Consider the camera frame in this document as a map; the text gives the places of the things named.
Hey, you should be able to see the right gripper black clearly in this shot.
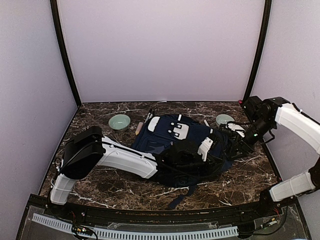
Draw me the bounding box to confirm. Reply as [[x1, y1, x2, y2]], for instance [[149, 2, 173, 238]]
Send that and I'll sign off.
[[228, 117, 275, 160]]

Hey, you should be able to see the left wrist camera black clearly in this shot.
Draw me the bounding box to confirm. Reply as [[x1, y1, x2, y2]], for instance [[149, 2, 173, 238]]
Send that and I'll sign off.
[[170, 139, 198, 158]]

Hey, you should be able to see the small circuit board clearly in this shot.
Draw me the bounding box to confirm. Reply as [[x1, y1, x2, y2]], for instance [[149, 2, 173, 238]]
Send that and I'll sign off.
[[71, 224, 93, 237]]

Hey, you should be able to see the black capped marker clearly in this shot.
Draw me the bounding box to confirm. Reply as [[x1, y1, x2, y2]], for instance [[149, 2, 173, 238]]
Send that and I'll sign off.
[[144, 108, 153, 123]]

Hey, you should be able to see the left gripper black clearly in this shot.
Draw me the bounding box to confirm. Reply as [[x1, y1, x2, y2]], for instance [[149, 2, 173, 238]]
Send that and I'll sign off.
[[175, 152, 225, 178]]

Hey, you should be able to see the grey slotted cable duct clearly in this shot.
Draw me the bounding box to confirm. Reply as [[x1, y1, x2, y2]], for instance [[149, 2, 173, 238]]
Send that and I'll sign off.
[[31, 213, 239, 240]]

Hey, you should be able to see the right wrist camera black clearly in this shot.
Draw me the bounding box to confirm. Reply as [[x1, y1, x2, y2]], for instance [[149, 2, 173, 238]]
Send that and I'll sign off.
[[242, 96, 263, 118]]

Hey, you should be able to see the navy blue student backpack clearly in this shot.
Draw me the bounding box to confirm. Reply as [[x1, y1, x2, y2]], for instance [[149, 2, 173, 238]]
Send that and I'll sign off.
[[131, 114, 233, 210]]

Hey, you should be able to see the black frame post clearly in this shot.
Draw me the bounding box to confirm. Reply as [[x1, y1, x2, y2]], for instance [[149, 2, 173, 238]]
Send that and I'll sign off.
[[49, 0, 82, 108], [242, 0, 273, 102]]

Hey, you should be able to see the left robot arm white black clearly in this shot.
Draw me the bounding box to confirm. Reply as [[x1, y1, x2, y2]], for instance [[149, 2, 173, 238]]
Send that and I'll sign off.
[[49, 123, 225, 218]]

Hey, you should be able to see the left black frame post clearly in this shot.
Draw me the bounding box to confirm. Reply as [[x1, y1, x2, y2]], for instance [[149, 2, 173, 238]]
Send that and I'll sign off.
[[49, 0, 82, 108]]

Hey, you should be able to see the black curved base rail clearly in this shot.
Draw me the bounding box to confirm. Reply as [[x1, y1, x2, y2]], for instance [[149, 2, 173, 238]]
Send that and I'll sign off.
[[24, 192, 296, 228]]

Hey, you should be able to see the peach highlighter marker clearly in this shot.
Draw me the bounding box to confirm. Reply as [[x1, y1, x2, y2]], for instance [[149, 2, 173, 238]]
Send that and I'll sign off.
[[135, 122, 144, 136]]

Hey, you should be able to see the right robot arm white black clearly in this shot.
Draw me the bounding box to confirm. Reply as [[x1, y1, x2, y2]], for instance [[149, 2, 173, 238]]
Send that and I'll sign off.
[[218, 96, 320, 217]]

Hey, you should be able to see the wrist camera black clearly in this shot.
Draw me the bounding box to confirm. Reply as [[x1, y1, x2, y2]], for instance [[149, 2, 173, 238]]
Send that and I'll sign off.
[[170, 139, 198, 158], [242, 96, 263, 118]]

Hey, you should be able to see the right black frame post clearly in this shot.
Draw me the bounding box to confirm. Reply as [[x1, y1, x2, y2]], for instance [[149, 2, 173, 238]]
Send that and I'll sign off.
[[242, 0, 273, 102]]

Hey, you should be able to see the pale green bowl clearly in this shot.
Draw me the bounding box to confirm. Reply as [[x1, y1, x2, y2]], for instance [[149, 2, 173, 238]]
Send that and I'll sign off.
[[108, 114, 131, 132], [215, 114, 234, 127]]

